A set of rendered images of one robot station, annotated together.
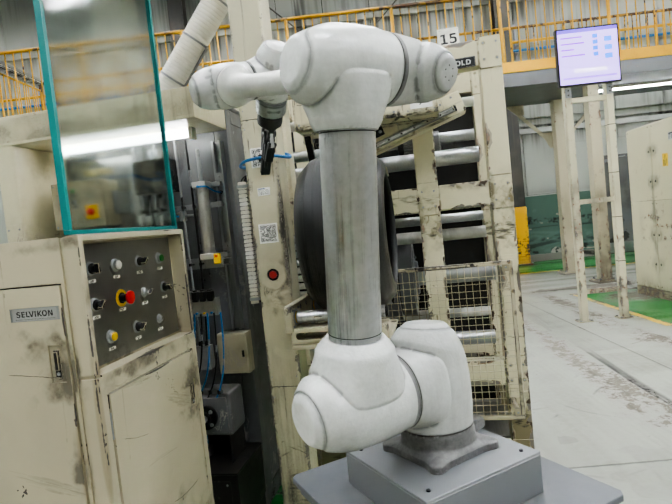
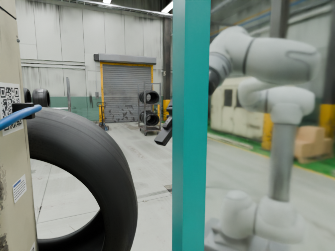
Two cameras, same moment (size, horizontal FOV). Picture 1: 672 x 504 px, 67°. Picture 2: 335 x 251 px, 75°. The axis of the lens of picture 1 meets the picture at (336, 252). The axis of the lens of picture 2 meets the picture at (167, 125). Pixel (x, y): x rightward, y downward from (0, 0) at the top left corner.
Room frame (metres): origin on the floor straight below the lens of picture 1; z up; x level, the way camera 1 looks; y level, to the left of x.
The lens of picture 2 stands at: (1.89, 0.66, 1.53)
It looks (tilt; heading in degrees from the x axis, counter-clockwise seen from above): 8 degrees down; 244
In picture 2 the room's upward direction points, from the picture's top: straight up
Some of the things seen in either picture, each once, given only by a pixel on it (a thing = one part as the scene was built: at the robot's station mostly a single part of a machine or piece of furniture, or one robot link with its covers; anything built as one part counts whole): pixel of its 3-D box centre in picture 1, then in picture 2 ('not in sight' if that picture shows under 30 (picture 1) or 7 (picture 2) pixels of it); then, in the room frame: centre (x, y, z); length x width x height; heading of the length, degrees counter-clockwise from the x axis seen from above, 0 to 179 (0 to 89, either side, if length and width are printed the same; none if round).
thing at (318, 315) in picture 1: (340, 313); not in sight; (1.85, 0.01, 0.90); 0.35 x 0.05 x 0.05; 79
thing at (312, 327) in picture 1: (341, 331); not in sight; (1.85, 0.01, 0.83); 0.36 x 0.09 x 0.06; 79
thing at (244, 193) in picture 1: (251, 242); not in sight; (2.01, 0.33, 1.19); 0.05 x 0.04 x 0.48; 169
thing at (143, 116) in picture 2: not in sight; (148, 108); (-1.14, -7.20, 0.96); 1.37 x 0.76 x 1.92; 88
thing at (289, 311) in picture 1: (302, 310); not in sight; (2.03, 0.16, 0.90); 0.40 x 0.03 x 0.10; 169
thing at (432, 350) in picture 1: (426, 372); not in sight; (1.06, -0.16, 0.90); 0.18 x 0.16 x 0.22; 124
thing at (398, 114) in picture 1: (367, 110); not in sight; (2.26, -0.20, 1.71); 0.61 x 0.25 x 0.15; 79
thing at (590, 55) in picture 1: (587, 56); not in sight; (5.03, -2.62, 2.60); 0.60 x 0.05 x 0.55; 88
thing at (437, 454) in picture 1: (444, 431); not in sight; (1.08, -0.19, 0.76); 0.22 x 0.18 x 0.06; 122
